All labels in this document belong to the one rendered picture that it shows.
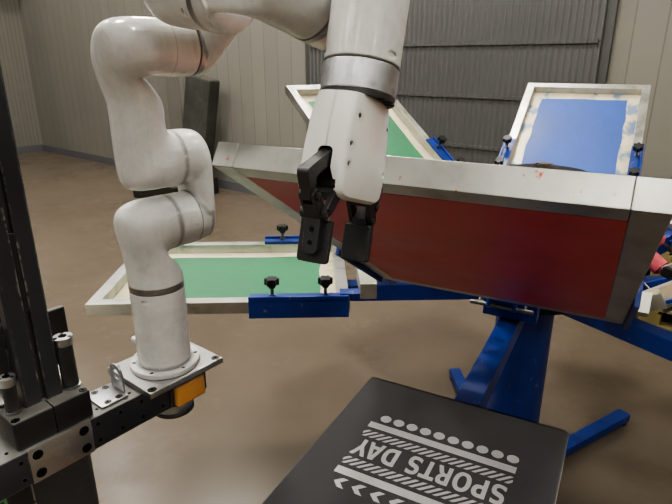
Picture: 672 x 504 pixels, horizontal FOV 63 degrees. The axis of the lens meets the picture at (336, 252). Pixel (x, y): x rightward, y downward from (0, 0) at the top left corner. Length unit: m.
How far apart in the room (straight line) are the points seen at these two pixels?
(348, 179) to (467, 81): 4.85
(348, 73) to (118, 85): 0.46
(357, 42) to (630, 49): 4.48
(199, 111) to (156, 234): 6.40
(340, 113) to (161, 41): 0.43
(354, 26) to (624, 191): 0.32
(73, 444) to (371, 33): 0.77
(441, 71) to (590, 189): 4.85
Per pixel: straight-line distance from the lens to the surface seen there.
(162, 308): 1.00
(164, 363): 1.04
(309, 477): 1.09
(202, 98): 7.25
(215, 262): 2.11
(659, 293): 1.49
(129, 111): 0.92
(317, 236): 0.49
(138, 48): 0.86
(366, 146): 0.53
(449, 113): 5.42
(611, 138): 2.94
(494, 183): 0.65
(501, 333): 1.69
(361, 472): 1.10
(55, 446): 0.99
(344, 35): 0.54
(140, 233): 0.94
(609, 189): 0.64
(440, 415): 1.25
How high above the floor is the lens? 1.67
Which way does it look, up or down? 19 degrees down
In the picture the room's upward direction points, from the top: straight up
